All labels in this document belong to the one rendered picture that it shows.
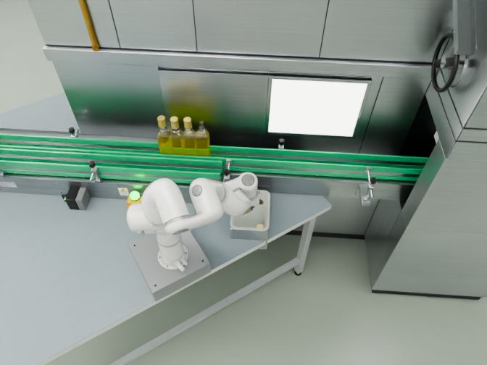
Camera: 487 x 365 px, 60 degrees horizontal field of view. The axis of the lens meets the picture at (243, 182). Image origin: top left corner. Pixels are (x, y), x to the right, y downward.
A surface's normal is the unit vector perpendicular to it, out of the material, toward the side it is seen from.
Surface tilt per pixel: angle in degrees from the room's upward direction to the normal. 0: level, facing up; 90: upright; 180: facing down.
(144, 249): 1
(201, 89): 90
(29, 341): 0
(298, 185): 90
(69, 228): 0
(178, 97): 90
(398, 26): 90
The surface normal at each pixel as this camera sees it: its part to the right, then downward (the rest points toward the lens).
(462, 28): -0.03, -0.18
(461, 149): -0.07, 0.77
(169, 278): 0.03, -0.63
